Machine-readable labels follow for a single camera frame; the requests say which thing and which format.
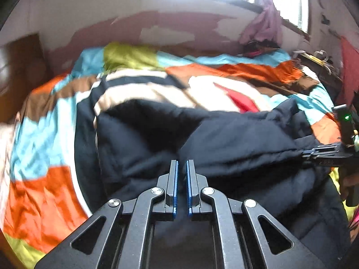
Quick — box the pink curtain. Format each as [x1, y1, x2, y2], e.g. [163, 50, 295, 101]
[240, 0, 284, 48]

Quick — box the red hanging cloth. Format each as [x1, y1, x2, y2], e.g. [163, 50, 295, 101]
[335, 36, 359, 105]

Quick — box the brown wooden headboard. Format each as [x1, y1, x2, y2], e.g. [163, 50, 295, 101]
[0, 34, 49, 124]

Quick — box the person's right hand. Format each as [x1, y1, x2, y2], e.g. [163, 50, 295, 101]
[339, 169, 350, 201]

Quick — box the dark clothes pile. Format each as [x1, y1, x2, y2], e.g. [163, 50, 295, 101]
[241, 41, 281, 58]

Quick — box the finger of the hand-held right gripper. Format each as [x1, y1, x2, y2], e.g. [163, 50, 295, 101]
[304, 153, 345, 168]
[302, 143, 343, 157]

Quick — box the cluttered wooden side table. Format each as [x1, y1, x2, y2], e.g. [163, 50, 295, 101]
[292, 50, 344, 90]

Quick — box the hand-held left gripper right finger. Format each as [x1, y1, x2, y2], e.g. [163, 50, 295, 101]
[186, 159, 328, 269]

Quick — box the colourful striped blanket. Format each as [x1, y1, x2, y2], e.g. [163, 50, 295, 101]
[0, 42, 341, 269]

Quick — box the dark navy padded jacket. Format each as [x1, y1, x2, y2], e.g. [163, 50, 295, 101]
[95, 99, 351, 269]

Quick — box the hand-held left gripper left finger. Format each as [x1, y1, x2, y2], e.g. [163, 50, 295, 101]
[34, 159, 179, 269]

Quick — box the cream floral pillow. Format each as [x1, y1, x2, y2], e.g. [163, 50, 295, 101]
[0, 112, 21, 219]

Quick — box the white hanger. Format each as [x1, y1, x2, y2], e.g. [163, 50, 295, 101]
[314, 50, 333, 63]

